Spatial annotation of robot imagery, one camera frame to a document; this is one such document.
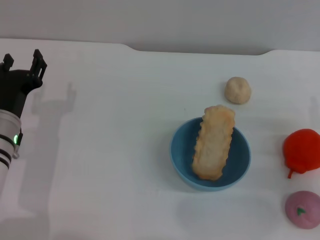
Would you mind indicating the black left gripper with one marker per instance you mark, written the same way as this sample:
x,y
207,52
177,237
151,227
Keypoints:
x,y
15,90

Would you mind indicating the blue bowl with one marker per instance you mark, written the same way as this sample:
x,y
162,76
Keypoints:
x,y
182,155

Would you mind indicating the long ridged orange bread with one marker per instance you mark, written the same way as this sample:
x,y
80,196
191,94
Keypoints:
x,y
213,145

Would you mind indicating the round beige bun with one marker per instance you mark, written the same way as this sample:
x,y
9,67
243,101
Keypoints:
x,y
237,91

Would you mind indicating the red pepper toy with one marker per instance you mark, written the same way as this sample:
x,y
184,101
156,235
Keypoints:
x,y
302,152

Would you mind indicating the pink bun with green leaf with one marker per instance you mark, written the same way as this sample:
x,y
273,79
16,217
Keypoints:
x,y
306,215

